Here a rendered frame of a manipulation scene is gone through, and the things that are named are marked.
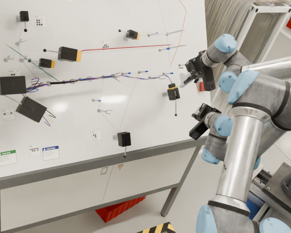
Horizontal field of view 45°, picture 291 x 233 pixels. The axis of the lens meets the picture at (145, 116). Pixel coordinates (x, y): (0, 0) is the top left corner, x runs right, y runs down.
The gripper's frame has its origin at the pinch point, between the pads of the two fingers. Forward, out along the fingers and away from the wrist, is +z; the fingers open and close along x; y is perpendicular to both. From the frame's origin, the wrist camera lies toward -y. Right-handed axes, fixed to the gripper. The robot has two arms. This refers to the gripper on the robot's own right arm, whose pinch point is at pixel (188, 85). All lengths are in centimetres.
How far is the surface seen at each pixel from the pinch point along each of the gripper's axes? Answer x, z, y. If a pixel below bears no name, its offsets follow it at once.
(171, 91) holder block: 2.1, 12.1, 2.8
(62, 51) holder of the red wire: 51, -3, 30
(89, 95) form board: 41.0, 16.3, 14.5
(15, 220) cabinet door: 85, 63, -21
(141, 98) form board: 15.0, 20.1, 6.5
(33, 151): 72, 23, 0
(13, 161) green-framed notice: 81, 24, -1
